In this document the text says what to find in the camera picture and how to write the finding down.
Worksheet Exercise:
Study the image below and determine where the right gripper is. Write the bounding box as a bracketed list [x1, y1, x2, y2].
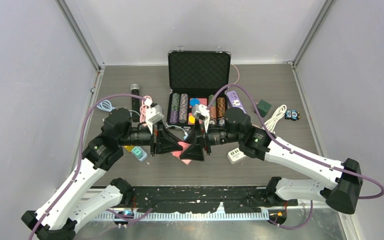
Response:
[180, 117, 242, 162]

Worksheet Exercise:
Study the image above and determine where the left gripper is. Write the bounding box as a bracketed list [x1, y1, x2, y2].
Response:
[119, 118, 183, 156]

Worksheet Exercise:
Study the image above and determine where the pink square adapter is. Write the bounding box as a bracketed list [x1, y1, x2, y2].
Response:
[172, 141, 187, 159]

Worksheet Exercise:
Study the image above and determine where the teal small cube adapter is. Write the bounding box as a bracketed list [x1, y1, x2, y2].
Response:
[131, 148, 143, 159]

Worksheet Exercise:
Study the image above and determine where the yellow cube adapter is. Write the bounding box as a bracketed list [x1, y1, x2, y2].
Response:
[124, 145, 134, 152]

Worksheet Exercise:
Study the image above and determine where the dark green cube adapter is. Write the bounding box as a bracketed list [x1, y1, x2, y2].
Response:
[256, 100, 272, 118]

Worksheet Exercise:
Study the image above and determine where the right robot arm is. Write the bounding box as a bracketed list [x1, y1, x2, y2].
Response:
[180, 104, 363, 215]

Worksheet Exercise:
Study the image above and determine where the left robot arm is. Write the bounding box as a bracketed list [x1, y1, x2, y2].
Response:
[21, 104, 182, 240]

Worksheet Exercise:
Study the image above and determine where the pink power strip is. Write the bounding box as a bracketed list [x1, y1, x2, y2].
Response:
[181, 159, 192, 165]

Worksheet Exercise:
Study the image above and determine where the light blue power strip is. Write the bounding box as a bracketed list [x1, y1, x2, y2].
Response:
[131, 146, 148, 162]

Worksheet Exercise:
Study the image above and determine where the yellow round chip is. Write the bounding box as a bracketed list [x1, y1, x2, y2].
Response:
[188, 115, 195, 125]

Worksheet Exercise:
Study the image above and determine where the white power strip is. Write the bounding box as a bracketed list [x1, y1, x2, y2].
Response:
[227, 147, 247, 164]

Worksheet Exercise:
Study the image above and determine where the blue round chip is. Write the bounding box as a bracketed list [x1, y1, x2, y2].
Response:
[189, 98, 200, 108]

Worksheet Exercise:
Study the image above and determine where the purple power strip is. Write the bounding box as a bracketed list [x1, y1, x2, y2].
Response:
[226, 90, 247, 114]

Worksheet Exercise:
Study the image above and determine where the black cylinder tube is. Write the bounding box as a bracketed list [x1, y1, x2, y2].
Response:
[130, 83, 141, 112]

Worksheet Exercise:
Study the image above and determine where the black poker chip case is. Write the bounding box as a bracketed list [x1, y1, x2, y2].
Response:
[166, 50, 231, 127]

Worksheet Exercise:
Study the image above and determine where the blue owl toy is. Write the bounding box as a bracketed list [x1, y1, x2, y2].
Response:
[284, 109, 301, 121]

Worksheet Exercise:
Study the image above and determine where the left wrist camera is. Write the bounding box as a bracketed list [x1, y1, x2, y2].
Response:
[144, 98, 164, 134]

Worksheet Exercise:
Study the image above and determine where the pink coiled cable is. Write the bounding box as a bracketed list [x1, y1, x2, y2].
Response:
[139, 96, 154, 124]

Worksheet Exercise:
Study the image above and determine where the light blue coiled cable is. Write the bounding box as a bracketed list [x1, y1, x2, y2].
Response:
[96, 99, 117, 114]

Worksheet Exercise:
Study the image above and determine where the white coiled cable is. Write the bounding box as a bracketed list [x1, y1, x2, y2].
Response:
[263, 104, 288, 133]

